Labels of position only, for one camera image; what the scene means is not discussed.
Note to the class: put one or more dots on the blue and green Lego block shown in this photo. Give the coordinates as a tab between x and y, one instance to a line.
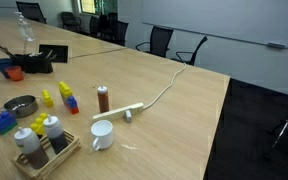
7	122

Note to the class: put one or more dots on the yellow blue red Lego stack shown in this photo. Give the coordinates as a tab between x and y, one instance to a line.
68	98

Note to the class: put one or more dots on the solo yellow Lego brick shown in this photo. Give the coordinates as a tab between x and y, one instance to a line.
47	98

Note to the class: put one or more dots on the small yellow Lego piece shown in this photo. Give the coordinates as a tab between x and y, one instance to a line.
38	125

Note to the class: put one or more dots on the white power strip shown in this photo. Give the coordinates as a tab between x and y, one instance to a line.
126	112

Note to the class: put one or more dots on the brown sauce squeeze bottle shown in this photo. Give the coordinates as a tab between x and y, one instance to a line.
103	100

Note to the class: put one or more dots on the black office chair with armrest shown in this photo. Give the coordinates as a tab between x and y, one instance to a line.
193	54

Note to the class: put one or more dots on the white ceramic mug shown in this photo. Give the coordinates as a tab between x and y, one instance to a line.
102	132

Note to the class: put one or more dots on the black mat on table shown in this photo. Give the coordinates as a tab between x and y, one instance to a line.
59	53

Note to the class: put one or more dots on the right brown bottle in crate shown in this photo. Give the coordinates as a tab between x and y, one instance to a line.
55	133

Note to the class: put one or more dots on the brown bottle in crate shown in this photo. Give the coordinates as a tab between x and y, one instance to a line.
55	133
29	144

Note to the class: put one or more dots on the black utensil tray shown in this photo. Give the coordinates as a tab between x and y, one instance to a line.
35	64

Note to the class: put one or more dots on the small metal pot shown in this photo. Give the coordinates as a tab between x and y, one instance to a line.
21	106

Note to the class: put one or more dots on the left brown bottle in crate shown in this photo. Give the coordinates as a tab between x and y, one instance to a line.
29	144

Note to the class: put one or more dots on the orange plastic cup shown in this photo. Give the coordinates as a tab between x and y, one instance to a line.
15	73

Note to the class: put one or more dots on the clear plastic bottle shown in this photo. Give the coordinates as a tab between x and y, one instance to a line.
25	28

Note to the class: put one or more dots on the black chair far left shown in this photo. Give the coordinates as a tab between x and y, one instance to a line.
31	11

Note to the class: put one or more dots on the wooden slat crate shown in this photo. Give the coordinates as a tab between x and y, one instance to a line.
55	160

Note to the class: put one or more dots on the blue plastic cup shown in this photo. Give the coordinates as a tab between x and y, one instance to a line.
4	63

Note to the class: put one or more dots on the wall whiteboard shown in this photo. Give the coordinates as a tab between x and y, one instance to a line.
257	21

